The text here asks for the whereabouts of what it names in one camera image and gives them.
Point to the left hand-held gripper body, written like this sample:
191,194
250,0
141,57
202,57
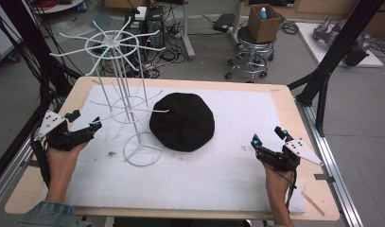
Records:
51,123

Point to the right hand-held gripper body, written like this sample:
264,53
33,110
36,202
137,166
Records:
302,150

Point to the person's left hand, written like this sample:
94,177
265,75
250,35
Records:
62,162

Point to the person's right hand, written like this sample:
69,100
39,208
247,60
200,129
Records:
276,183

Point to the white foam mat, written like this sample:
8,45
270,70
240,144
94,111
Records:
196,179

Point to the black beret hat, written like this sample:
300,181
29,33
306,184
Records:
183,123

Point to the chrome rolling stool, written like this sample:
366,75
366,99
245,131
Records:
250,56

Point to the denim sleeve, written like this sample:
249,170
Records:
51,216

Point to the white floor board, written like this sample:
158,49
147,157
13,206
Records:
319,47

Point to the cardboard box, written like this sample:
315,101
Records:
262,30

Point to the round white table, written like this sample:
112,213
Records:
57,5

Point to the grey robot part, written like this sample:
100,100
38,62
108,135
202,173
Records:
341,34

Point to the blue bottle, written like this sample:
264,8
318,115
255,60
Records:
262,14

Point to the black computer tower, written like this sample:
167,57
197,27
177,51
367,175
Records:
154,25

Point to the black power adapter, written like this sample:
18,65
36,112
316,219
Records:
224,22

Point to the grey desk leg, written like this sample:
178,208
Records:
187,34

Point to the aluminium rail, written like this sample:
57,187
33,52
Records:
332,157
10,176

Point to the metal bracket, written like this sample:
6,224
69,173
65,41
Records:
324,178

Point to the black frame strut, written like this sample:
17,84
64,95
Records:
335,53
29,41

